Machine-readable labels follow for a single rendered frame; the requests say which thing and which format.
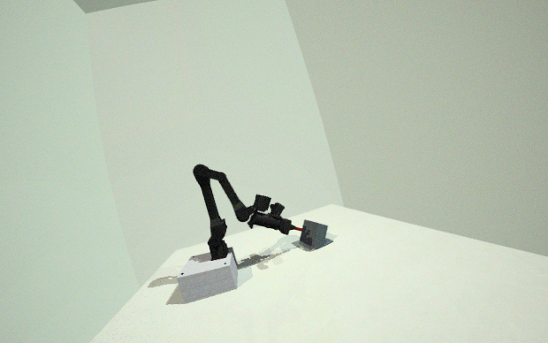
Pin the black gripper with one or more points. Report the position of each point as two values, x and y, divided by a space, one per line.
284 225

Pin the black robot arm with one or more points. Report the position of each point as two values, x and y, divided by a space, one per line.
217 246

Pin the dark grey sloped panel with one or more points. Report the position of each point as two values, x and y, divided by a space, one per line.
313 234

